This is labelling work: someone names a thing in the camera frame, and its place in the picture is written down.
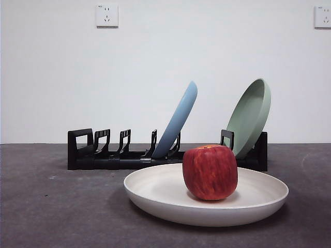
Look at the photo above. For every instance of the cream plate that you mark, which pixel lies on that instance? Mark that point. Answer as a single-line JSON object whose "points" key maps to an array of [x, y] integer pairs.
{"points": [[160, 186]]}

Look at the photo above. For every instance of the red apple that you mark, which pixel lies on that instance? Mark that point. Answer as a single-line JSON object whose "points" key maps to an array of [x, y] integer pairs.
{"points": [[209, 173]]}

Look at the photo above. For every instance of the blue plate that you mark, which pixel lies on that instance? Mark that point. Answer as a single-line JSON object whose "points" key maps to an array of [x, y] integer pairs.
{"points": [[178, 118]]}

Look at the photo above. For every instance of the black plate rack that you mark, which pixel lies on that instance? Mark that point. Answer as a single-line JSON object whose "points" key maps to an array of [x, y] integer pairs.
{"points": [[129, 162]]}

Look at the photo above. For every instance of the green plate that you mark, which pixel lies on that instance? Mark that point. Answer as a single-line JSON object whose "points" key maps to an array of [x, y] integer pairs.
{"points": [[248, 118]]}

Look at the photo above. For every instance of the white wall socket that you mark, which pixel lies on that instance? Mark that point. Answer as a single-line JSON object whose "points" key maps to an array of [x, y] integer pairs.
{"points": [[323, 16], [107, 15]]}

